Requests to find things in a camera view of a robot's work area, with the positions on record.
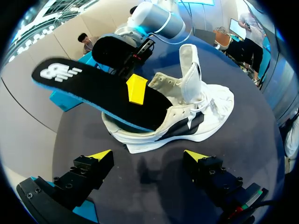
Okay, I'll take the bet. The pale lace-up sneaker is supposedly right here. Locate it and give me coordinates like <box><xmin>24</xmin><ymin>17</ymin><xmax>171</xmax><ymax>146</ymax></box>
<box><xmin>101</xmin><ymin>44</ymin><xmax>235</xmax><ymax>154</ymax></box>

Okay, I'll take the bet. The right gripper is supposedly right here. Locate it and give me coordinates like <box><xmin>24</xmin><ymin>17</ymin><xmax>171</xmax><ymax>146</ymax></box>
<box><xmin>92</xmin><ymin>34</ymin><xmax>156</xmax><ymax>105</ymax></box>

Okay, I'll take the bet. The person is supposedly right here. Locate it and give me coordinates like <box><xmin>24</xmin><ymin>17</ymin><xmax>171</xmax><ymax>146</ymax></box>
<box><xmin>237</xmin><ymin>10</ymin><xmax>267</xmax><ymax>81</ymax></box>
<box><xmin>78</xmin><ymin>32</ymin><xmax>100</xmax><ymax>56</ymax></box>

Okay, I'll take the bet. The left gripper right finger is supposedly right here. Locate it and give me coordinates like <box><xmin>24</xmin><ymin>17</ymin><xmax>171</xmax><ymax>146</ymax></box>
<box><xmin>183</xmin><ymin>149</ymin><xmax>244</xmax><ymax>207</ymax></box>

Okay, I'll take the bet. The blue and black insole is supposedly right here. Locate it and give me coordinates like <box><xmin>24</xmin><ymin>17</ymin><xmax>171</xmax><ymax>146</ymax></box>
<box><xmin>31</xmin><ymin>58</ymin><xmax>174</xmax><ymax>133</ymax></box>

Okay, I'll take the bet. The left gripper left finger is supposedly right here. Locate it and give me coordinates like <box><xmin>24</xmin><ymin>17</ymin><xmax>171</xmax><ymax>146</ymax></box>
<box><xmin>53</xmin><ymin>149</ymin><xmax>115</xmax><ymax>210</ymax></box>

